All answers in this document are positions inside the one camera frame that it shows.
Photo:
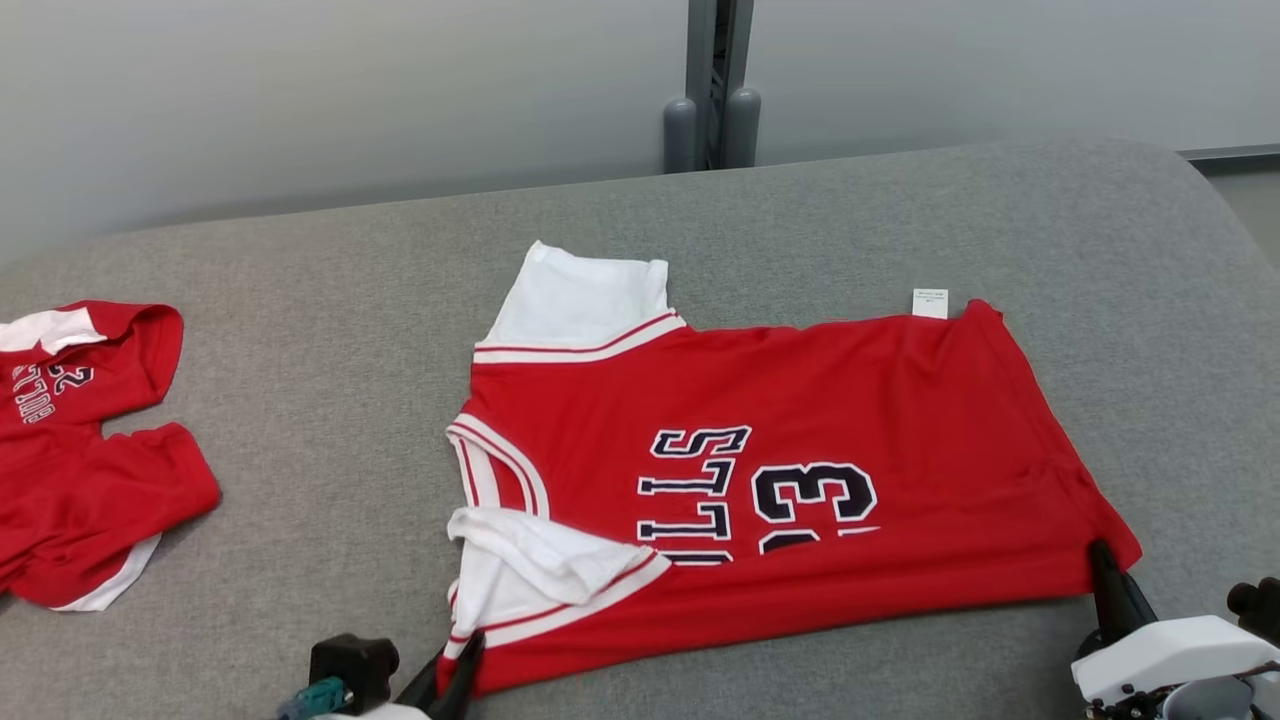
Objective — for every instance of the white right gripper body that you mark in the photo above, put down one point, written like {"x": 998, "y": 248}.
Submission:
{"x": 1170, "y": 650}

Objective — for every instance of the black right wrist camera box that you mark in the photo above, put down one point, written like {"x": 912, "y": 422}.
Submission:
{"x": 1258, "y": 608}

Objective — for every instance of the grey metal baseboard rail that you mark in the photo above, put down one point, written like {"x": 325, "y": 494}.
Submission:
{"x": 1240, "y": 154}

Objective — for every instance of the teal left camera connector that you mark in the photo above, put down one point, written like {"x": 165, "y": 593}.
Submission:
{"x": 320, "y": 695}

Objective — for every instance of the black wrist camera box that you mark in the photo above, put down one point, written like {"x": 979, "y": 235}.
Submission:
{"x": 1258, "y": 608}
{"x": 350, "y": 665}

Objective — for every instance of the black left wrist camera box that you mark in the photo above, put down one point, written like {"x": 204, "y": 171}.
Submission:
{"x": 350, "y": 665}

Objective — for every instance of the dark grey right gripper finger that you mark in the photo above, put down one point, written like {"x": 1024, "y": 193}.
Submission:
{"x": 1118, "y": 595}

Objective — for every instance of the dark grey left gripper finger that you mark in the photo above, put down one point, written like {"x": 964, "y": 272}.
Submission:
{"x": 422, "y": 692}
{"x": 462, "y": 680}

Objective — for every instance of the grey metal post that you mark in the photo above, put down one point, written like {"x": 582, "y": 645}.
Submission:
{"x": 700, "y": 60}

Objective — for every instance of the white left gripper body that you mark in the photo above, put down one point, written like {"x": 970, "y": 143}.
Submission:
{"x": 380, "y": 712}

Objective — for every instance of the red jersey number 33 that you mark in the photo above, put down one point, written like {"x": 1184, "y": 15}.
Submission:
{"x": 850, "y": 400}

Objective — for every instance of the small red white-trimmed garment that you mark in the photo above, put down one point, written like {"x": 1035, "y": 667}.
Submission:
{"x": 80, "y": 500}

